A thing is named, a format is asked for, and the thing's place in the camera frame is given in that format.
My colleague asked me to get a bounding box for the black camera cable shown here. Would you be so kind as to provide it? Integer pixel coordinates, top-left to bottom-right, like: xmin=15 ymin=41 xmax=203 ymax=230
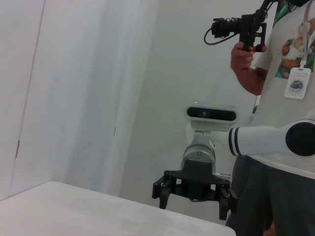
xmin=203 ymin=26 xmax=238 ymax=47

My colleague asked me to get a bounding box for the white id badge holder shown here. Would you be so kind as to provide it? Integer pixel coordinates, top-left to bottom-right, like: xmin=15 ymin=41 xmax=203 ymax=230
xmin=283 ymin=66 xmax=312 ymax=100

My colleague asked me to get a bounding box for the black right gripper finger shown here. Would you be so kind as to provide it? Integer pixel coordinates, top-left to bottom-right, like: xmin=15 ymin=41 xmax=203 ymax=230
xmin=218 ymin=185 xmax=239 ymax=221
xmin=152 ymin=176 xmax=178 ymax=209

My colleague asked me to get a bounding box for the pale neck lanyard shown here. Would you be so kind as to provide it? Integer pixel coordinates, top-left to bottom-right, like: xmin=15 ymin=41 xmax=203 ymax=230
xmin=298 ymin=0 xmax=315 ymax=70

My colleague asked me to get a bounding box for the person's bare forearm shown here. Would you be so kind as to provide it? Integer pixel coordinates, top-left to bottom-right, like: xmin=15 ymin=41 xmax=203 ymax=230
xmin=231 ymin=62 xmax=269 ymax=96

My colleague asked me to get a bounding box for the black handheld camera rig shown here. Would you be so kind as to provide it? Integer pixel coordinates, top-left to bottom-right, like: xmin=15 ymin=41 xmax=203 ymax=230
xmin=211 ymin=0 xmax=307 ymax=54

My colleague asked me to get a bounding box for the person's hand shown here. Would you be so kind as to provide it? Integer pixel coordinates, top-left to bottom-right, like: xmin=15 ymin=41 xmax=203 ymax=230
xmin=230 ymin=41 xmax=268 ymax=71

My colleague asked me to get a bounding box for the white curtain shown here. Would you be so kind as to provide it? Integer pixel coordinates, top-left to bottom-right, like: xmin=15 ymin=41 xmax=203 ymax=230
xmin=97 ymin=0 xmax=158 ymax=197

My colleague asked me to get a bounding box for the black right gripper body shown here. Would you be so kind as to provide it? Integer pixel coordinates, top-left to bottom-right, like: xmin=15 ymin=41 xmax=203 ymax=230
xmin=163 ymin=158 xmax=232 ymax=204

